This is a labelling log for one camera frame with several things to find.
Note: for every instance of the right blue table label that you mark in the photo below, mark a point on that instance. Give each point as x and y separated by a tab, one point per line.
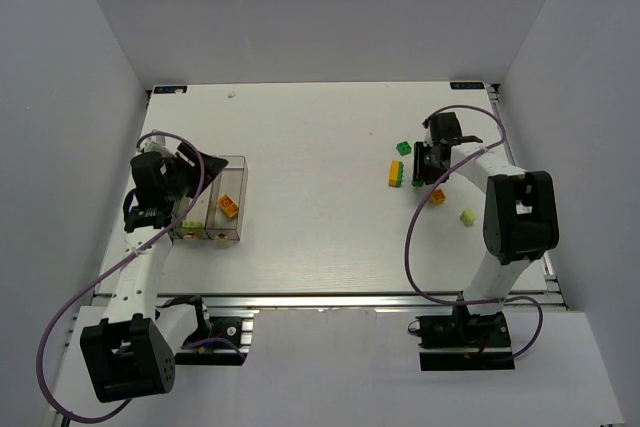
467	85

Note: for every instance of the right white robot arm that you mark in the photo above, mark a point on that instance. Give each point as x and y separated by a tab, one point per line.
520	222

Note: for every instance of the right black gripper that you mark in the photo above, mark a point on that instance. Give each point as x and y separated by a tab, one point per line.
420	163

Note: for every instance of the right clear container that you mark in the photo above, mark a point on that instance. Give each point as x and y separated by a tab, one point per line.
233	180

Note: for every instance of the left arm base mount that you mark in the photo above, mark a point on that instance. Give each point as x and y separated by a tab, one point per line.
215	337

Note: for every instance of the small green lego right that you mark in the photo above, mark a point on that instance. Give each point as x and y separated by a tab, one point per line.
404	148

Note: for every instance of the middle clear container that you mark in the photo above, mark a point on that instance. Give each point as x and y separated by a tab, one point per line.
198	213

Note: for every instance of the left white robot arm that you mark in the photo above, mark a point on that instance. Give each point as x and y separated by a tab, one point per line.
131	352

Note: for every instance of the orange and green lego stack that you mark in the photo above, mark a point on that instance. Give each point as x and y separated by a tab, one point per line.
396	174

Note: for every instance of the left blue table label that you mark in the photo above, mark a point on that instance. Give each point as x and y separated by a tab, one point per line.
169	89

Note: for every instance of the small orange lego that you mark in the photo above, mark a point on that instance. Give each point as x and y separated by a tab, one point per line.
438	197

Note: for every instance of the green and lime lego stack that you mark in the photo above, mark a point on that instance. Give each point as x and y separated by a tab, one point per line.
192	224

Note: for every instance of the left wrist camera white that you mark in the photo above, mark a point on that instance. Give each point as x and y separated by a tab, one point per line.
154	143

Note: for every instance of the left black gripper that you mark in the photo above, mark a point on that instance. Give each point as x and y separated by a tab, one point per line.
189	170

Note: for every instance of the large orange lego brick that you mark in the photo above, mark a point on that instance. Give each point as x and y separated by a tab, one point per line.
228	206

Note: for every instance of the aluminium table rail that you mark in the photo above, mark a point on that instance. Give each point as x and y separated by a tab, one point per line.
553	300

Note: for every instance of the blue table label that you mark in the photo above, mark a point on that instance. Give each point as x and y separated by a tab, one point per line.
467	85
169	89

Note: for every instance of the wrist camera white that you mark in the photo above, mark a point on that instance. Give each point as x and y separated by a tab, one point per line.
427	134
154	143

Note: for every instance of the clear container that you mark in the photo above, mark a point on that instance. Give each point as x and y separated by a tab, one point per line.
198	213
233	180

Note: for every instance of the pale yellow small lego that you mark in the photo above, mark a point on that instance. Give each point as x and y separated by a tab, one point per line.
468	217

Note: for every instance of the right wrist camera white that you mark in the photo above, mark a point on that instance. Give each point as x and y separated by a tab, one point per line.
427	134

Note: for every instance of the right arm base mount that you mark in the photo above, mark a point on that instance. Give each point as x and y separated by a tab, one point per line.
459	342

